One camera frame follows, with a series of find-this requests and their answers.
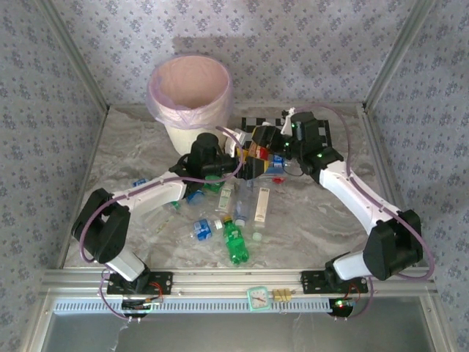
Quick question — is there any clear bottle red cap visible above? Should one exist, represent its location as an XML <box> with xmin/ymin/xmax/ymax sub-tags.
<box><xmin>258</xmin><ymin>173</ymin><xmax>287</xmax><ymax>185</ymax></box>

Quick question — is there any tall bottle long white label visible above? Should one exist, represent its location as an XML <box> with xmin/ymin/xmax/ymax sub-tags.
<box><xmin>251</xmin><ymin>186</ymin><xmax>271</xmax><ymax>242</ymax></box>

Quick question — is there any bluish clear bottle white cap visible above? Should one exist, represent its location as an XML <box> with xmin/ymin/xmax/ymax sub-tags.
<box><xmin>233</xmin><ymin>179</ymin><xmax>256</xmax><ymax>228</ymax></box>

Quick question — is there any clear bottle white green label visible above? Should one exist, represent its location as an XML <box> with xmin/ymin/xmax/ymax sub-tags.
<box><xmin>215</xmin><ymin>183</ymin><xmax>235</xmax><ymax>213</ymax></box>

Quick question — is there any clear bottle blue label white cap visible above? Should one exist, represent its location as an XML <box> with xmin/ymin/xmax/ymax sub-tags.
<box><xmin>175</xmin><ymin>218</ymin><xmax>224</xmax><ymax>247</ymax></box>

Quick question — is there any clear bottle green cap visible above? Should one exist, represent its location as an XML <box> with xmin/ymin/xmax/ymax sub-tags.
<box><xmin>144</xmin><ymin>200</ymin><xmax>182</xmax><ymax>239</ymax></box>

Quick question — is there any green soda bottle yellow cap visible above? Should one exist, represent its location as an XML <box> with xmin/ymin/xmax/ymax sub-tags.
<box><xmin>221</xmin><ymin>216</ymin><xmax>250</xmax><ymax>267</ymax></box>

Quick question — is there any white waste bin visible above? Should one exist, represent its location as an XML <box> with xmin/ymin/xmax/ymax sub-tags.
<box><xmin>146</xmin><ymin>54</ymin><xmax>235</xmax><ymax>155</ymax></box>

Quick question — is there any pink plastic bin liner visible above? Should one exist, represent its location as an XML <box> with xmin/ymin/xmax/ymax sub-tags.
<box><xmin>146</xmin><ymin>54</ymin><xmax>235</xmax><ymax>129</ymax></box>

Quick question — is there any black white checkerboard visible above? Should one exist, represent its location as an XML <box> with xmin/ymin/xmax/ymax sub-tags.
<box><xmin>240</xmin><ymin>116</ymin><xmax>334</xmax><ymax>151</ymax></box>

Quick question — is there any small mint green clock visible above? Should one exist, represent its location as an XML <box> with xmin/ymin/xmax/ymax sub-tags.
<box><xmin>245</xmin><ymin>285</ymin><xmax>270</xmax><ymax>312</ymax></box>

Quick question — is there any small electronics board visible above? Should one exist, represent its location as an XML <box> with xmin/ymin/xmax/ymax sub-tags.
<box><xmin>328</xmin><ymin>297</ymin><xmax>356</xmax><ymax>318</ymax></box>
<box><xmin>120</xmin><ymin>296</ymin><xmax>164</xmax><ymax>318</ymax></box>

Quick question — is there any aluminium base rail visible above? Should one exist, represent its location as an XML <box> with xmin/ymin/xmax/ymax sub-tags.
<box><xmin>40</xmin><ymin>267</ymin><xmax>439</xmax><ymax>298</ymax></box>

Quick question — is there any grey slotted cable duct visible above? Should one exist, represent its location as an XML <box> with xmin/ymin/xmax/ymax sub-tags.
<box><xmin>53</xmin><ymin>297</ymin><xmax>336</xmax><ymax>315</ymax></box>

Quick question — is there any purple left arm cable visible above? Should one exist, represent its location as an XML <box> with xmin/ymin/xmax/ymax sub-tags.
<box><xmin>78</xmin><ymin>125</ymin><xmax>245</xmax><ymax>323</ymax></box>

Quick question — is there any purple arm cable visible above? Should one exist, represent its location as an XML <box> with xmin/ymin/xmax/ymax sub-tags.
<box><xmin>291</xmin><ymin>104</ymin><xmax>437</xmax><ymax>322</ymax></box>
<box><xmin>78</xmin><ymin>125</ymin><xmax>245</xmax><ymax>323</ymax></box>

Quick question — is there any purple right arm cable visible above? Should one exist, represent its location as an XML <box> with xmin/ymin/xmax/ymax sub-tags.
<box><xmin>291</xmin><ymin>104</ymin><xmax>437</xmax><ymax>322</ymax></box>

